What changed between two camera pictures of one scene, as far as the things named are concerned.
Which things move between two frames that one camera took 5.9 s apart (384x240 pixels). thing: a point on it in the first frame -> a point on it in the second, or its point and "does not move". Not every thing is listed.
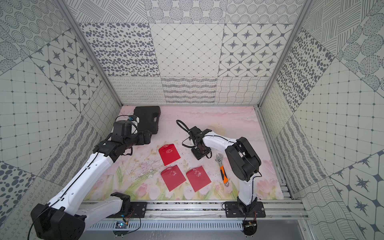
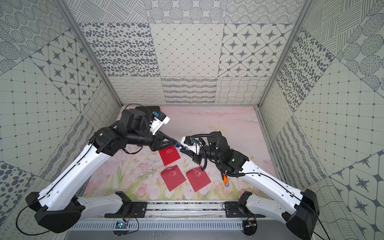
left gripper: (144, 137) -> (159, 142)
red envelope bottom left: (172, 177) does not move
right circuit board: (249, 227) does not move
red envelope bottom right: (198, 178) does not move
